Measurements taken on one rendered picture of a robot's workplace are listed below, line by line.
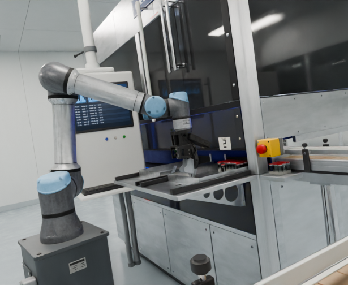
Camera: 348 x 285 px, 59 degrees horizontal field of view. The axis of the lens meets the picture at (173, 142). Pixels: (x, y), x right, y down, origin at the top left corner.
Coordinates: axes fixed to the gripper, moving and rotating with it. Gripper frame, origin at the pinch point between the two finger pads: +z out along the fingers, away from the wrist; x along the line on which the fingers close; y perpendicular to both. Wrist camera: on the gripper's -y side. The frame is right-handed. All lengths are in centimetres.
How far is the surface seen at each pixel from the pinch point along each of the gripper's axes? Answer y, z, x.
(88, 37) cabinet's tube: 6, -87, -95
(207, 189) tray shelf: 1.6, 4.1, 11.0
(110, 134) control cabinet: 3, -22, -89
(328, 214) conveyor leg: -39, 21, 33
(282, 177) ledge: -24.6, 3.7, 25.1
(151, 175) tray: 1.5, 1.9, -38.0
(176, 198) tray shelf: 15.4, 4.3, 10.4
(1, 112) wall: 49, -89, -544
